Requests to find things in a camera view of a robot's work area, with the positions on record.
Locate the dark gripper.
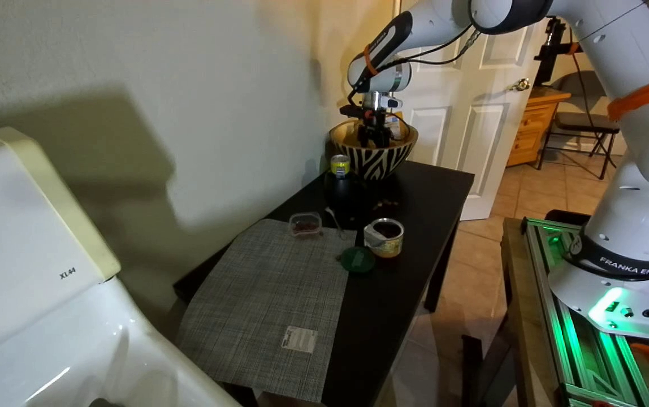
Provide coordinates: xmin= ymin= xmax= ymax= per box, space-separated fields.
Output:
xmin=347 ymin=89 xmax=410 ymax=145

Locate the zebra pattern wooden bowl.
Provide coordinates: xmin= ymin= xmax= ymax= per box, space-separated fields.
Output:
xmin=325 ymin=116 xmax=420 ymax=183

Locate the dark bottle yellow cap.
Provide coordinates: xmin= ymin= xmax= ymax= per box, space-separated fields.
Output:
xmin=325 ymin=152 xmax=364 ymax=228

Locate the grey checked towel mat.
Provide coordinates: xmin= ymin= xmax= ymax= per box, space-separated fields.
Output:
xmin=174 ymin=217 xmax=362 ymax=407

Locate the white panel door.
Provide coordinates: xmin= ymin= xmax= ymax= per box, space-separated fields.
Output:
xmin=393 ymin=0 xmax=552 ymax=223

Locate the small ceramic mug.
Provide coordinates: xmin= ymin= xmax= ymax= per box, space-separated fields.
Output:
xmin=362 ymin=217 xmax=406 ymax=261

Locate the small clear plastic container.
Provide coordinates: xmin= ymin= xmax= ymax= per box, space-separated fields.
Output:
xmin=287 ymin=210 xmax=325 ymax=240

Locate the black side table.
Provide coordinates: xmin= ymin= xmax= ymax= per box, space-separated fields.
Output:
xmin=171 ymin=159 xmax=476 ymax=407

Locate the black tripod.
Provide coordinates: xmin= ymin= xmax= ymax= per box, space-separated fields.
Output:
xmin=532 ymin=15 xmax=585 ymax=89

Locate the black folding chair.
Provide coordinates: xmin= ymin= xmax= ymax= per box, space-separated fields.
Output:
xmin=535 ymin=71 xmax=624 ymax=180

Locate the white label patch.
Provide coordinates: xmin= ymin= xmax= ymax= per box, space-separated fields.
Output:
xmin=277 ymin=323 xmax=320 ymax=357

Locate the white gas stove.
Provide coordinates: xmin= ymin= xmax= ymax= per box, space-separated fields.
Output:
xmin=0 ymin=125 xmax=239 ymax=407

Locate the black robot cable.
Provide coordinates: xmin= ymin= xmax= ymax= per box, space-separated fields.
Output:
xmin=347 ymin=24 xmax=483 ymax=100

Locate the aluminium robot stand frame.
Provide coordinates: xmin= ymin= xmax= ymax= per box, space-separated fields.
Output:
xmin=500 ymin=213 xmax=649 ymax=407

